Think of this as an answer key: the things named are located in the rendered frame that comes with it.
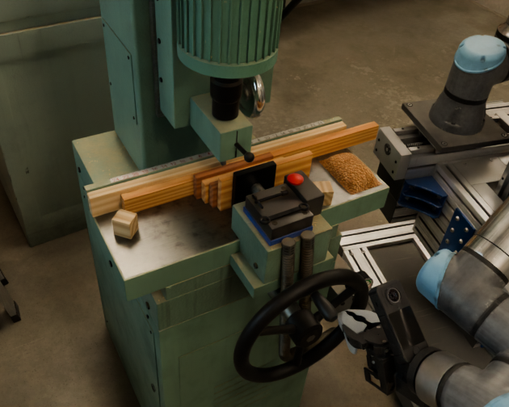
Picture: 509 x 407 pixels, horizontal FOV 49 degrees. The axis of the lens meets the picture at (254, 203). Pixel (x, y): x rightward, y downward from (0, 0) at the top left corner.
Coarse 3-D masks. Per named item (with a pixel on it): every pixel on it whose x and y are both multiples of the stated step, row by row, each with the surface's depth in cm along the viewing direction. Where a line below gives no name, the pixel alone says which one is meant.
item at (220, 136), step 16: (192, 96) 112; (208, 96) 112; (192, 112) 113; (208, 112) 108; (240, 112) 109; (208, 128) 107; (224, 128) 104; (240, 128) 105; (208, 144) 110; (224, 144) 105; (240, 144) 107; (224, 160) 108
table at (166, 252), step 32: (320, 160) 127; (384, 192) 122; (96, 224) 108; (160, 224) 108; (192, 224) 109; (224, 224) 110; (128, 256) 102; (160, 256) 103; (192, 256) 103; (224, 256) 108; (128, 288) 100; (160, 288) 104; (256, 288) 103
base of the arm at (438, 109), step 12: (444, 96) 152; (432, 108) 157; (444, 108) 152; (456, 108) 150; (468, 108) 149; (480, 108) 150; (432, 120) 156; (444, 120) 153; (456, 120) 152; (468, 120) 151; (480, 120) 152; (456, 132) 153; (468, 132) 152
